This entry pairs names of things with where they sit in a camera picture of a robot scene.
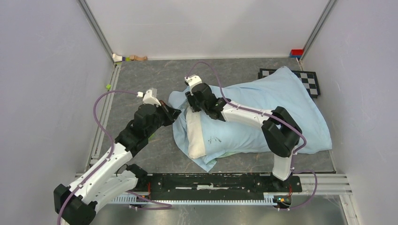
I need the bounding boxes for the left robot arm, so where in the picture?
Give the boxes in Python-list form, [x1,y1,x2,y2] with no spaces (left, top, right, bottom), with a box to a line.
[54,102,181,225]

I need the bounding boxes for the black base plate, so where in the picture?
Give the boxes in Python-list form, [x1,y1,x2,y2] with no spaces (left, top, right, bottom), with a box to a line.
[131,172,303,201]

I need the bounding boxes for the white pillow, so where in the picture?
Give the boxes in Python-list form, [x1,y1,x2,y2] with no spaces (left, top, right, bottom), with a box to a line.
[186,107,206,159]

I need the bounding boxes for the white beige corner toy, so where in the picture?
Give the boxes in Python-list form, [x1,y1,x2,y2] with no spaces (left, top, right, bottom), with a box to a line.
[112,53,123,63]

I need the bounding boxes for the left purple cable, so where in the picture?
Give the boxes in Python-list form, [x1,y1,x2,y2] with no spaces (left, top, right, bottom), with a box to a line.
[57,90,173,225]

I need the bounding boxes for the light blue toothed rail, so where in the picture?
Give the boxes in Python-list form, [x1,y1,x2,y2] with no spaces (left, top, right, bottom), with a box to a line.
[110,194,277,206]

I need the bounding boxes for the wooden toy figure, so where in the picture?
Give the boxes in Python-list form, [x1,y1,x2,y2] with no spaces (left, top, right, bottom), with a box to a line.
[129,55,148,61]

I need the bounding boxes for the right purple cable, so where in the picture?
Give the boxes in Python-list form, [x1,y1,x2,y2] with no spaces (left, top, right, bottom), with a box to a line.
[185,61,318,212]

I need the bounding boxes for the purple cable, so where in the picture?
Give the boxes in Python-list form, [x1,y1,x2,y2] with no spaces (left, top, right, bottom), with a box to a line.
[185,61,318,212]
[57,90,173,225]

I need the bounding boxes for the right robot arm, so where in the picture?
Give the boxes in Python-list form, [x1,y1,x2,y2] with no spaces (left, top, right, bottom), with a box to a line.
[185,83,304,191]

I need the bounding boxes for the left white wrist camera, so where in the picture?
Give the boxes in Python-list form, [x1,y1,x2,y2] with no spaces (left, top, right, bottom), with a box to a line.
[137,88,161,106]

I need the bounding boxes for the red blue block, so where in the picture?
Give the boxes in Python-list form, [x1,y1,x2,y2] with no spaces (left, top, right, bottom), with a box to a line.
[289,49,304,59]

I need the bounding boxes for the black white checkerboard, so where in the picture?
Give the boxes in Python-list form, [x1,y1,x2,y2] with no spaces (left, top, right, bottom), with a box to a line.
[258,68,321,99]

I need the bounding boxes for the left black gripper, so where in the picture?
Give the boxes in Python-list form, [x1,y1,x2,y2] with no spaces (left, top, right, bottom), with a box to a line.
[145,99,181,136]

